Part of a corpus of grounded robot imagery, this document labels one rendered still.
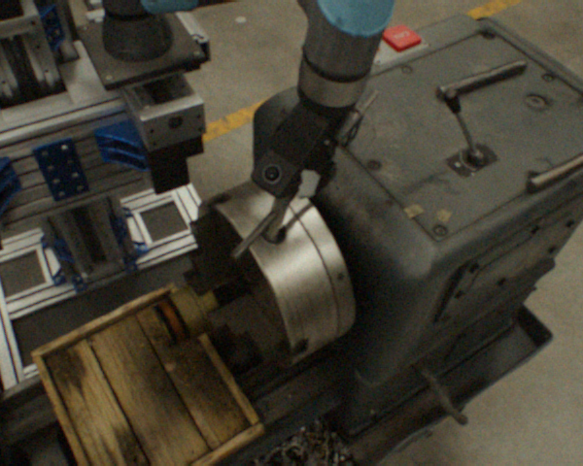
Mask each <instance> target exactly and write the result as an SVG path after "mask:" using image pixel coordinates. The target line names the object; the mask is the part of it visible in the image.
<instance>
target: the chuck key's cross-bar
mask: <svg viewBox="0 0 583 466"><path fill-rule="evenodd" d="M378 95H379V94H378V91H377V90H375V89H373V90H372V91H371V92H370V93H369V94H368V96H367V97H366V98H365V99H364V100H363V102H362V103H361V104H360V106H359V108H360V109H362V110H363V111H366V110H367V108H368V107H369V106H370V105H371V103H372V102H373V101H374V100H375V98H376V97H377V96H378ZM301 184H302V178H301V179H300V180H299V182H298V183H297V184H296V185H295V186H294V187H293V189H292V190H291V191H290V193H289V194H288V196H287V197H288V198H289V201H290V202H291V201H292V200H293V199H294V198H295V197H296V195H295V194H296V193H297V192H298V190H299V186H300V185H301ZM277 216H278V215H277V213H276V212H274V211H273V210H271V211H270V212H269V213H268V215H267V216H266V217H265V218H264V219H263V221H262V222H261V223H260V224H259V225H258V226H257V227H256V228H255V229H254V230H253V231H252V232H251V233H250V234H249V236H248V237H247V238H246V239H245V240H244V241H243V242H242V243H240V244H239V245H238V246H237V247H236V248H235V249H234V250H233V251H232V253H231V255H230V258H231V259H232V260H234V261H237V260H238V259H239V257H240V256H242V255H243V254H244V252H245V251H246V250H247V249H248V248H249V247H250V246H251V245H252V243H253V242H254V241H255V240H256V239H257V238H258V237H259V236H260V235H261V234H262V233H263V232H264V230H265V229H266V228H267V227H268V226H269V225H270V224H271V223H272V222H273V221H274V220H275V219H276V217H277Z"/></svg>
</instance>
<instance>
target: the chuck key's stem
mask: <svg viewBox="0 0 583 466"><path fill-rule="evenodd" d="M289 203H290V201H289V198H288V197H285V198H275V197H273V200H272V204H271V209H270V211H271V210H273V211H274V212H276V213H277V215H278V216H277V217H276V219H275V220H274V221H273V222H272V223H271V224H270V225H269V230H268V231H267V233H268V234H269V235H271V236H272V237H273V238H274V237H275V236H276V235H277V233H278V232H279V231H278V229H280V228H281V227H282V225H284V221H285V218H286V214H287V209H288V206H289Z"/></svg>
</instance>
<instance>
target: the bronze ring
mask: <svg viewBox="0 0 583 466"><path fill-rule="evenodd" d="M167 298H168V301H162V302H160V303H158V304H157V305H155V306H154V312H155V315H156V317H157V319H158V321H159V324H160V326H161V328H162V329H163V331H164V333H165V335H166V337H167V338H168V340H169V342H170V343H171V344H172V346H176V345H179V344H180V343H182V342H184V341H185V340H186V339H187V338H189V339H190V340H191V341H192V340H194V339H196V338H198V337H200V336H201V335H203V334H205V333H207V334H211V333H212V331H213V329H212V325H211V322H210V319H209V318H208V314H210V313H212V312H213V311H215V310H217V309H220V308H221V307H220V304H219V302H218V300H217V298H216V295H215V293H214V292H213V290H212V289H211V288H209V289H207V290H205V291H203V292H201V293H200V294H198V295H197V294H196V292H195V291H194V289H193V288H191V287H190V285H189V284H188V283H184V284H183V285H182V288H180V289H178V290H176V291H174V292H172V293H170V294H168V295H167Z"/></svg>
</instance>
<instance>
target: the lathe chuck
mask: <svg viewBox="0 0 583 466"><path fill-rule="evenodd" d="M218 198H225V199H228V201H226V202H224V203H222V202H220V203H218V204H216V206H215V208H216V211H217V215H218V217H219V220H220V223H221V225H222V228H223V232H224V235H225V237H226V240H227V242H228V245H229V248H230V250H231V252H232V251H233V250H234V249H235V248H236V247H237V246H238V245H239V244H240V243H242V242H243V241H244V240H245V239H246V238H247V237H248V236H249V234H250V233H251V232H252V231H253V230H254V229H255V228H256V227H257V226H258V225H259V224H260V223H261V222H262V221H263V219H264V218H265V217H266V216H267V215H268V213H269V212H270V209H271V204H272V200H273V196H272V195H270V194H269V193H267V192H266V191H264V190H263V189H261V188H260V187H258V186H257V185H255V184H254V183H253V181H247V182H244V183H241V184H238V185H236V186H234V187H232V188H230V189H228V190H225V191H223V192H221V193H219V194H217V195H214V196H212V197H210V198H208V199H206V200H203V201H202V202H201V203H200V204H199V207H198V210H197V218H200V217H203V216H206V215H208V214H210V213H211V211H210V209H209V206H208V204H210V203H212V202H214V200H216V199H218ZM282 228H284V230H285V235H284V238H282V239H281V240H279V241H276V242H271V241H268V240H266V239H265V238H264V237H263V235H262V234H261V235H260V236H259V237H258V238H257V239H256V240H255V241H254V242H253V243H252V245H251V246H250V247H249V248H248V249H247V250H246V251H245V252H244V254H243V255H242V256H240V257H239V259H238V260H237V261H234V262H235V265H236V267H237V269H238V270H239V272H240V273H242V274H243V276H244V278H245V279H246V281H247V283H248V285H249V287H250V289H251V291H252V293H253V297H254V299H255V300H256V301H257V303H258V304H259V306H260V307H261V308H262V310H263V311H264V312H265V314H266V315H267V316H268V318H269V319H270V320H271V322H272V323H273V324H274V326H275V327H276V328H277V330H278V331H279V332H280V334H281V335H283V336H284V338H285V340H286V341H287V343H288V344H289V345H290V347H292V348H293V347H295V346H297V345H298V342H299V341H301V340H302V338H305V349H303V350H302V352H301V353H299V354H294V355H293V356H291V357H290V356H289V354H288V353H287V351H286V350H285V351H283V352H280V353H279V354H277V355H275V356H274V357H272V358H270V359H269V360H270V361H271V362H273V363H274V364H276V365H277V366H280V367H284V368H288V367H290V366H292V365H293V364H294V363H296V362H298V361H299V360H301V359H303V358H304V357H306V356H308V355H309V354H311V353H313V352H314V351H316V350H318V349H320V348H322V347H323V346H325V345H327V344H329V343H331V342H332V341H333V339H334V338H335V336H336V334H337V331H338V310H337V304H336V300H335V296H334V291H333V288H332V284H331V281H330V279H329V276H328V273H327V271H326V267H325V265H323V262H322V260H321V259H320V257H319V255H318V252H317V250H316V248H315V246H314V244H313V242H312V240H311V239H310V237H309V235H308V234H307V232H306V230H305V229H304V227H303V226H302V224H301V223H300V221H299V220H298V218H297V217H296V215H295V214H294V212H293V211H292V209H291V208H290V206H288V209H287V214H286V218H285V221H284V225H282ZM239 272H238V273H239Z"/></svg>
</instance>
